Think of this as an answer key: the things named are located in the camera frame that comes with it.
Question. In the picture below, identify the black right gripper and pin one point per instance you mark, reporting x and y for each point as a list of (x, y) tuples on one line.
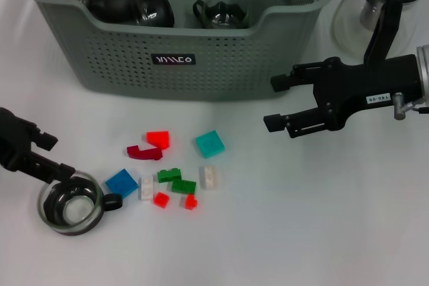
[(365, 88)]

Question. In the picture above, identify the dark red curved brick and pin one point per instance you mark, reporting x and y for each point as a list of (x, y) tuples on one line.
[(144, 153)]

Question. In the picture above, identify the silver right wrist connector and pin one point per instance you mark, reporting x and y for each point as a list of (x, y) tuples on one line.
[(398, 105)]

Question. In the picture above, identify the glass teacup black holder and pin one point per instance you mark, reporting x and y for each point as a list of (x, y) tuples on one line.
[(72, 214), (155, 9), (223, 14)]

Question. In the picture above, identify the green building brick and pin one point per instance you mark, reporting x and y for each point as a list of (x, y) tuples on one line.
[(183, 187), (168, 175)]

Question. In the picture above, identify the large orange-red building brick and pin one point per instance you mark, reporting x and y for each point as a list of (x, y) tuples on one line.
[(161, 139)]

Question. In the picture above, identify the teal square plate brick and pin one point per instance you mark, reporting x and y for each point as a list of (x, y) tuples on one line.
[(209, 144)]

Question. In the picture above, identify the small red building brick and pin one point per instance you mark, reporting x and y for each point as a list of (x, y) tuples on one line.
[(191, 202), (161, 199)]

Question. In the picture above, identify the translucent white building brick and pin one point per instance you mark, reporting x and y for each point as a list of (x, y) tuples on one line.
[(211, 177)]

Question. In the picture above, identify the blue square plate brick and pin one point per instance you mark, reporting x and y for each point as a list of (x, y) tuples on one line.
[(122, 183)]

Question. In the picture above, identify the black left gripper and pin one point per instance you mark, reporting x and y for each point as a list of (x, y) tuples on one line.
[(15, 138)]

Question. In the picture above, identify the grey perforated storage bin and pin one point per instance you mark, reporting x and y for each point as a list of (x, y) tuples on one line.
[(214, 75)]

